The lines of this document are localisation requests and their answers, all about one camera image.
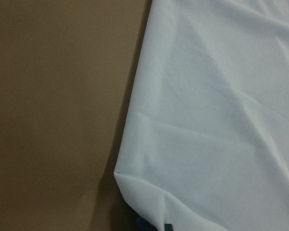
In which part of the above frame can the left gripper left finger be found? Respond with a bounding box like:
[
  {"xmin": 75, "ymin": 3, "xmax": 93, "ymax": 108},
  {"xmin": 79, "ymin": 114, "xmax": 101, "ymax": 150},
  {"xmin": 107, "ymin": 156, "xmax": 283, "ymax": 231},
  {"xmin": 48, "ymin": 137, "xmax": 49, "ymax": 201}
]
[{"xmin": 137, "ymin": 218, "xmax": 157, "ymax": 231}]

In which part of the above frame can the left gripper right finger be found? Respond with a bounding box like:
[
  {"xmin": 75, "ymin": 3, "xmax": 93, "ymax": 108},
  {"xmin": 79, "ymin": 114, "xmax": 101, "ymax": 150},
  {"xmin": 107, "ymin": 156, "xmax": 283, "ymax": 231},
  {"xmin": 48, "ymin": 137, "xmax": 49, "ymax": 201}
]
[{"xmin": 164, "ymin": 223, "xmax": 173, "ymax": 231}]

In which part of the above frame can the light blue t-shirt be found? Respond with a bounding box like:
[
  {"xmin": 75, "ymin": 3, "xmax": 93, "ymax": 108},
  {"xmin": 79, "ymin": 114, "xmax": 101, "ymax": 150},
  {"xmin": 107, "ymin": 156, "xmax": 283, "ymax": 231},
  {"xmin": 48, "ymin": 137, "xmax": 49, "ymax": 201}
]
[{"xmin": 114, "ymin": 0, "xmax": 289, "ymax": 231}]

